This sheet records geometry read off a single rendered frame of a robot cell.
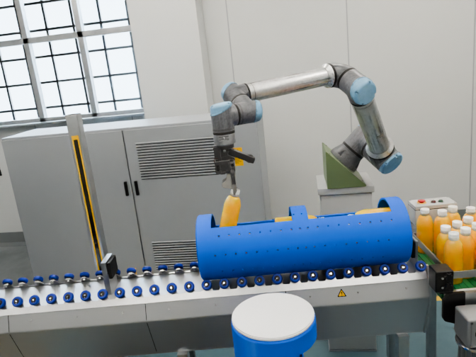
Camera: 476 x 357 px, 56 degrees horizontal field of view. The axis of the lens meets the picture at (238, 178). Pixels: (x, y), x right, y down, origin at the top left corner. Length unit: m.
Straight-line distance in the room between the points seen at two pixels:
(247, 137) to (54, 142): 1.60
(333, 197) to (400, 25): 2.46
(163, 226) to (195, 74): 1.54
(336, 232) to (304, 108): 2.92
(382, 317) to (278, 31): 3.22
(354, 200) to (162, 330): 1.31
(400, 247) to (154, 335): 1.11
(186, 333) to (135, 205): 1.94
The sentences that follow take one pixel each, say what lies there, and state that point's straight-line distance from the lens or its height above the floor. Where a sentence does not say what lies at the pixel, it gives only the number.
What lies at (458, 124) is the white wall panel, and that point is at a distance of 4.93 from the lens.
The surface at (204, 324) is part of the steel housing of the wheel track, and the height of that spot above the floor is 0.79.
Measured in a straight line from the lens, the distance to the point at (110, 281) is 2.11.
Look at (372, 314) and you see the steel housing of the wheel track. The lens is 2.07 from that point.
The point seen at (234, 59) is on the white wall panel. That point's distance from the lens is 4.68.
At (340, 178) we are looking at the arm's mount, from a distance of 2.62.
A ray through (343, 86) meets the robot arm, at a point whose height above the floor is 1.70.
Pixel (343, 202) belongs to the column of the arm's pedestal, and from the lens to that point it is 2.68.
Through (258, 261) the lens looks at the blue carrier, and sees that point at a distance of 1.86.
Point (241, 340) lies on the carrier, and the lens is 1.51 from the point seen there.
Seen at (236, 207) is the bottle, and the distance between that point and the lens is 1.88.
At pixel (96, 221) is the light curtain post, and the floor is 1.16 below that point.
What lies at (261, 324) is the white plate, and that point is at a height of 1.04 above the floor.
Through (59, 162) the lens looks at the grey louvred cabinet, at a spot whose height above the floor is 1.21.
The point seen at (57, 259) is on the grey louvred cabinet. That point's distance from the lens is 4.32.
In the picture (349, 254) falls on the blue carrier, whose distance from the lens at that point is 1.89.
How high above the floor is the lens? 1.86
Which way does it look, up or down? 15 degrees down
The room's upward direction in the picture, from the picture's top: 6 degrees counter-clockwise
